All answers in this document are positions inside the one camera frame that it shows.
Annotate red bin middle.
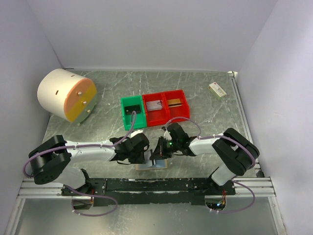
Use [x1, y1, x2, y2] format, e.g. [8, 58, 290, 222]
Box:
[142, 93, 170, 127]

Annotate white cylinder with orange face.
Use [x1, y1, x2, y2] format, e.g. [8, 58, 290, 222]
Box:
[37, 69, 97, 124]

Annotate tan card holder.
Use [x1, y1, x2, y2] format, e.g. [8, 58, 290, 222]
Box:
[135, 150, 168, 171]

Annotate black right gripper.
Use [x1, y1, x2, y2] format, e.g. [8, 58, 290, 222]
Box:
[150, 136, 180, 160]

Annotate black credit card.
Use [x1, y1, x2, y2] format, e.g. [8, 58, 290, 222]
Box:
[124, 104, 141, 115]

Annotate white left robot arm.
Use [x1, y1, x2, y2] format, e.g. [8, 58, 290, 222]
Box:
[28, 131, 150, 195]

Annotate grey striped credit card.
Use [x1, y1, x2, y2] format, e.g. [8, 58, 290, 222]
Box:
[146, 100, 162, 112]

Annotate small white cardboard box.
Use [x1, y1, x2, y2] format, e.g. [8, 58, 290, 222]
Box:
[208, 82, 227, 99]

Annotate green plastic bin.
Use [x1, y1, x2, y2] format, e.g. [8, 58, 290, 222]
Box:
[121, 95, 147, 131]

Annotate red bin right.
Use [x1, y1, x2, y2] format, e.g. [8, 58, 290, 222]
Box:
[164, 90, 190, 122]

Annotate red bin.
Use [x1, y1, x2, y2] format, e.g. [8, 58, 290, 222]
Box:
[142, 93, 170, 127]
[164, 90, 190, 122]

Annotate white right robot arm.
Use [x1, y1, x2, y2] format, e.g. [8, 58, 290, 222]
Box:
[150, 123, 260, 195]

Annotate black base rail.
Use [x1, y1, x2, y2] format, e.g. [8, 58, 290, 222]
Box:
[61, 177, 237, 208]

